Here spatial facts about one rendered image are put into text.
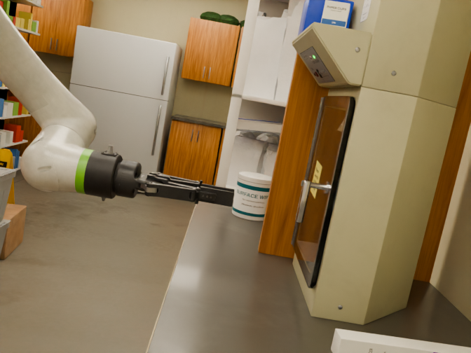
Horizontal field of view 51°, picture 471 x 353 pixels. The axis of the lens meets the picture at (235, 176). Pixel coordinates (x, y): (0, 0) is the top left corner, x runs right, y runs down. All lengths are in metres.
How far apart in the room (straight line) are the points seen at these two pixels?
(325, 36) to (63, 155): 0.55
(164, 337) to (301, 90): 0.75
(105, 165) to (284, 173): 0.53
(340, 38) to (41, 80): 0.60
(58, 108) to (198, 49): 5.16
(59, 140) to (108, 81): 4.96
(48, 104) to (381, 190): 0.70
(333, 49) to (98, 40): 5.20
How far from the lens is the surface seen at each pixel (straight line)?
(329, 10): 1.07
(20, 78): 1.09
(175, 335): 0.89
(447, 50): 1.10
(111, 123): 6.02
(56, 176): 1.03
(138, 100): 5.94
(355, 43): 0.99
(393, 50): 1.01
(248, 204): 1.72
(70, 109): 1.12
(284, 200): 1.37
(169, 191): 0.98
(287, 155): 1.35
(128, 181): 1.01
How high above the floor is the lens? 1.35
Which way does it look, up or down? 9 degrees down
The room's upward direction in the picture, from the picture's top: 10 degrees clockwise
